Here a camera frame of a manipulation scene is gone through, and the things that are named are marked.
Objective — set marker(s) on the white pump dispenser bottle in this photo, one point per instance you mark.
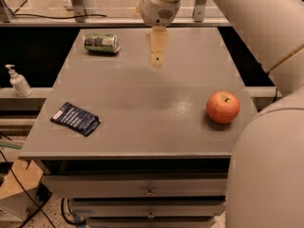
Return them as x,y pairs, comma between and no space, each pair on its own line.
18,82

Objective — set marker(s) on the grey drawer cabinet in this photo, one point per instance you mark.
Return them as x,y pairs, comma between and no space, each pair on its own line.
153,118

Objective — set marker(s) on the red apple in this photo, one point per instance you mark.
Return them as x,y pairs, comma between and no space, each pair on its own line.
222,107

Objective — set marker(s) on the cardboard box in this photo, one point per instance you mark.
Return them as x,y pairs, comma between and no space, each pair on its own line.
18,190

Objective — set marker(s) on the dark blue snack packet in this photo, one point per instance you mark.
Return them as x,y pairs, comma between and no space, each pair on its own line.
76,118

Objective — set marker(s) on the left metal bracket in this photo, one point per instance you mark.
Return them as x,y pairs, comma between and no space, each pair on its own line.
79,10

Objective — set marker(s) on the metal bracket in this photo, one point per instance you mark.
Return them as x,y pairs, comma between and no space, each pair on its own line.
199,10
79,10

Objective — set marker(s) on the right metal bracket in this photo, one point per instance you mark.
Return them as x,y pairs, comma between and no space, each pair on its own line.
199,10

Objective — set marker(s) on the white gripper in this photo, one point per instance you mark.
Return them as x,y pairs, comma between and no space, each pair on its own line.
154,10

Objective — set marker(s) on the green soda can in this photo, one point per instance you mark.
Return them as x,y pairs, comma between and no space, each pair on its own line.
104,43

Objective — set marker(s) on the middle grey drawer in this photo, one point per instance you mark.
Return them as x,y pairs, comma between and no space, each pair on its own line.
148,208

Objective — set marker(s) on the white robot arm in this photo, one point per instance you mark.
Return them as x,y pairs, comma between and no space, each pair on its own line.
265,185

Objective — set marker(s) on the top grey drawer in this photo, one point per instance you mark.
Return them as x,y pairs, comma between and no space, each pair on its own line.
134,186

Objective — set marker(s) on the grey drawer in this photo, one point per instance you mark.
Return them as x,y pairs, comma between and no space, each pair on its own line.
150,222
148,208
134,186

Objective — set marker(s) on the bottom grey drawer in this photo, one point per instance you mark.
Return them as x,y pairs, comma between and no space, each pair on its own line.
150,222

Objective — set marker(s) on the long grey shelf rail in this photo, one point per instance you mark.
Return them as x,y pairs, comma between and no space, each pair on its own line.
107,22

